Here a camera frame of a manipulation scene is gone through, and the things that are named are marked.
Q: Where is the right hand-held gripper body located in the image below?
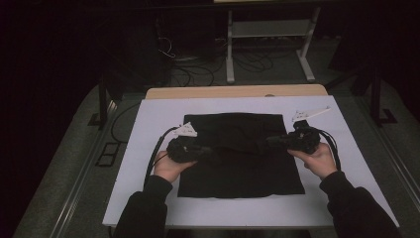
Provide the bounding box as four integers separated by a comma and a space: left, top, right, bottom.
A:
280, 106, 331, 156

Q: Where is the hand-held gripper black cable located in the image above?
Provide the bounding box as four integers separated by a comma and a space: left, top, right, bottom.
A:
315, 128, 342, 172
143, 126, 181, 187

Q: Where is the left hand-held gripper black cable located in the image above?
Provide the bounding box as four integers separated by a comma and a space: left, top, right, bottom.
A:
143, 126, 181, 187

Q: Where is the tangle of black floor cables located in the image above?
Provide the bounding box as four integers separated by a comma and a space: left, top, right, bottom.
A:
169, 49, 275, 87

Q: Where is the black floor socket frame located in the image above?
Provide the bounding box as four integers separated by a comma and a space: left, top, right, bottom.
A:
95, 142, 121, 168

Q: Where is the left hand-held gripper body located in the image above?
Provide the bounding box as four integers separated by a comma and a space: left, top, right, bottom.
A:
166, 121, 213, 164

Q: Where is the white cable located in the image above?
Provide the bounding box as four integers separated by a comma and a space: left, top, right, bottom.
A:
157, 36, 176, 60

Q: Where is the person's right hand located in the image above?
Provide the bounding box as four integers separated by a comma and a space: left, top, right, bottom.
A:
286, 142, 339, 181

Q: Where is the light wooden table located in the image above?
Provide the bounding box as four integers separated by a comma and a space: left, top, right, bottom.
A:
145, 83, 329, 100

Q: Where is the black tank top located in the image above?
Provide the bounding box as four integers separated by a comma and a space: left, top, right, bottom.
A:
176, 112, 306, 200

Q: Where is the right hand-held gripper black cable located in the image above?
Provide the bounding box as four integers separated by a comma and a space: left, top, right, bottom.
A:
315, 128, 342, 172

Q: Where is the black metal stand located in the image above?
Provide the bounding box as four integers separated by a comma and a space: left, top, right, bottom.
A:
325, 62, 399, 128
87, 73, 125, 130

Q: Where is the person's left hand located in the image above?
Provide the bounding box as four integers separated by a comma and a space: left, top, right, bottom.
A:
153, 150, 198, 183

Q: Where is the white metal frame desk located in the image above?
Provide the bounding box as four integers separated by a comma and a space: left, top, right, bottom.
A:
213, 0, 322, 84

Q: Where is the white table cover board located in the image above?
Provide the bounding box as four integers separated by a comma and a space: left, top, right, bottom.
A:
102, 95, 400, 229

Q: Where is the thin black floor cable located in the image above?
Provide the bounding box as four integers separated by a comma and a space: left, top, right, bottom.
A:
110, 102, 142, 145

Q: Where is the metal floor rail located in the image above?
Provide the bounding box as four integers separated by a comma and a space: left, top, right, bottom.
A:
49, 98, 120, 238
356, 95, 420, 207

